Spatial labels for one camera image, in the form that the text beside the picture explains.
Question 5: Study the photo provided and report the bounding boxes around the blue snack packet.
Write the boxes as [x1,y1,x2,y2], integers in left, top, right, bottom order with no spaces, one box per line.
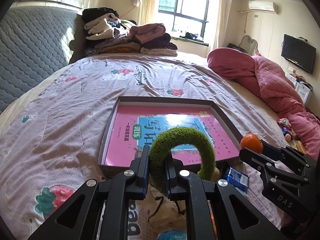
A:
[223,167,249,193]

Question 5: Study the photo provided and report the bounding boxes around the small orange mandarin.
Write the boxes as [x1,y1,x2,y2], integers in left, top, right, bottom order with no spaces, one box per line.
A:
[240,133,263,154]

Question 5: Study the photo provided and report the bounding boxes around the cream mesh drawstring bag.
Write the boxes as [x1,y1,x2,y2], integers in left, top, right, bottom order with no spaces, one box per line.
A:
[142,185,187,233]

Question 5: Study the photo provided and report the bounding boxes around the green fuzzy curved toy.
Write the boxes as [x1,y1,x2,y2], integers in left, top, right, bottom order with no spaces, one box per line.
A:
[149,127,216,196]

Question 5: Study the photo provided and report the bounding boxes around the small colourful toy figure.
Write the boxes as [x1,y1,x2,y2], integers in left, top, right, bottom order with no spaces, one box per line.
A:
[277,118,297,142]

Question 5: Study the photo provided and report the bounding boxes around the shallow grey cardboard box lid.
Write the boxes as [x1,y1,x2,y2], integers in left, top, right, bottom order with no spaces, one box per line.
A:
[98,96,245,178]

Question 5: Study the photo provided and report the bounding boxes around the blue yarn ball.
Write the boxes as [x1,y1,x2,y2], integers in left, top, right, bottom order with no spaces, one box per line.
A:
[157,229,187,240]

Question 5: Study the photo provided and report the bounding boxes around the white drawer cabinet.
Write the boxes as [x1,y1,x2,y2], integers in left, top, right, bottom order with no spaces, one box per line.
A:
[285,73,313,105]

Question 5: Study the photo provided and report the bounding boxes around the pink strawberry print bedsheet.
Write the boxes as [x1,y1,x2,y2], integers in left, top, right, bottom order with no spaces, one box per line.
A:
[1,53,286,239]

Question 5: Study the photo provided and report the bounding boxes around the pink quilted duvet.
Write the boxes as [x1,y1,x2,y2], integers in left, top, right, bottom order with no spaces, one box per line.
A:
[207,48,319,160]

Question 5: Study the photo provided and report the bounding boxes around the pink Chinese exercise book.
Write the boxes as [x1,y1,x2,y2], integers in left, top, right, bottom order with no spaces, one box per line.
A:
[100,102,241,168]

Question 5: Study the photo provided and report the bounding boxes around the clothes on window sill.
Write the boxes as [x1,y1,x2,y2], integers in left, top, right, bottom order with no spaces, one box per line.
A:
[180,32,204,43]

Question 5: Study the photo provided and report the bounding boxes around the cream curtain right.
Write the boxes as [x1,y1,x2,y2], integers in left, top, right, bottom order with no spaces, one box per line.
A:
[213,0,232,49]

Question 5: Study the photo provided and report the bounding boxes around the cream curtain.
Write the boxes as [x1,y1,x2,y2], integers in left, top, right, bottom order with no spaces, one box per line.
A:
[213,0,232,49]
[132,0,160,26]

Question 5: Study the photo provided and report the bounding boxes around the grey quilted headboard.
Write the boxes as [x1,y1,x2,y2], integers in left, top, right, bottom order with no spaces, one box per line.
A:
[1,6,86,111]

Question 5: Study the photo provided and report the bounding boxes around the dark framed window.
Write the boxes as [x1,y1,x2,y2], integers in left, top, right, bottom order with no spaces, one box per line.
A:
[156,0,210,39]

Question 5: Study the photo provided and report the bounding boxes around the pile of folded clothes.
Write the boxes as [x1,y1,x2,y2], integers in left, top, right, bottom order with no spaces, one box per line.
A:
[80,7,178,57]

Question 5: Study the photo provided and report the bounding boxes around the cream curtain left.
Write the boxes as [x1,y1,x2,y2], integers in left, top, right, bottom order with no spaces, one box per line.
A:
[132,0,160,26]

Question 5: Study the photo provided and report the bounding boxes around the black wall television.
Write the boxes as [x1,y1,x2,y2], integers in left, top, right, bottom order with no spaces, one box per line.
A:
[281,34,316,74]

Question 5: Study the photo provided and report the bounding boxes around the white wall air conditioner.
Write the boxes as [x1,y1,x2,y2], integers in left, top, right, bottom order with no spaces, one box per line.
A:
[248,1,278,14]

